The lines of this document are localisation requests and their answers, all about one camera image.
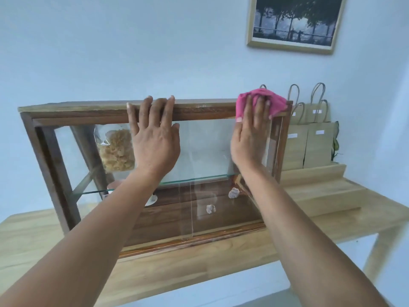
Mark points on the framed tree picture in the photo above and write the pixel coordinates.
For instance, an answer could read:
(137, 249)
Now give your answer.
(297, 19)

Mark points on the wooden glass display case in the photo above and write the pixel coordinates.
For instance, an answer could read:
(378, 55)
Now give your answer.
(96, 113)

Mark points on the person's right hand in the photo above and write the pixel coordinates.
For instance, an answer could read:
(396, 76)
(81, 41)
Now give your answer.
(251, 140)

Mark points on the person's left hand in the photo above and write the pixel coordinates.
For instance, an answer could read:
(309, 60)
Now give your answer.
(155, 145)

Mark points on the person's left forearm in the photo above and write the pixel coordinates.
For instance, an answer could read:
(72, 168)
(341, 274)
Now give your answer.
(86, 239)

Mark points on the small white dish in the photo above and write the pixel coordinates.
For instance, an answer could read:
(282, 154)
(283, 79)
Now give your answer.
(152, 199)

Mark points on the brown paper bag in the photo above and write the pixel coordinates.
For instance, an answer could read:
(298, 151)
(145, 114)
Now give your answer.
(295, 150)
(319, 147)
(298, 115)
(319, 113)

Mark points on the person's right middle finger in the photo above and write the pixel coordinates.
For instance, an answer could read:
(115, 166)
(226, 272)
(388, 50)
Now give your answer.
(262, 110)

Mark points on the person's left middle finger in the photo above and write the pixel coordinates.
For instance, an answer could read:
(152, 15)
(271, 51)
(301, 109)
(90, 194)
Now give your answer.
(158, 111)

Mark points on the person's right thumb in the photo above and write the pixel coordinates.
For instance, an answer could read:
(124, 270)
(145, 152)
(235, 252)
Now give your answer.
(235, 134)

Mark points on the person's left little finger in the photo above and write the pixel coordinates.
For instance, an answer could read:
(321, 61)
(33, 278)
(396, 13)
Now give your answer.
(132, 118)

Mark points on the person's left thumb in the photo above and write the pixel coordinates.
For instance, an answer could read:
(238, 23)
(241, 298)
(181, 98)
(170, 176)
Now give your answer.
(177, 131)

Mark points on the clear bag of crackers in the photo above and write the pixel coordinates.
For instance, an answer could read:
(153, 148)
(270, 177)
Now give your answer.
(115, 150)

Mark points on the person's right forearm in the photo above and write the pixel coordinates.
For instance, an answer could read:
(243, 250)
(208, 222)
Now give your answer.
(306, 239)

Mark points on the green plant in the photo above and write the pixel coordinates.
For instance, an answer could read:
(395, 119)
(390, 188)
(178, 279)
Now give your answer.
(335, 143)

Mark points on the pink cleaning cloth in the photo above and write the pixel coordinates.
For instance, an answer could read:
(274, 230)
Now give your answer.
(274, 102)

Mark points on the wooden stepped riser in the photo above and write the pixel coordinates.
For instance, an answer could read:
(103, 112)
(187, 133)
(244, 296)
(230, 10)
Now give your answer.
(319, 188)

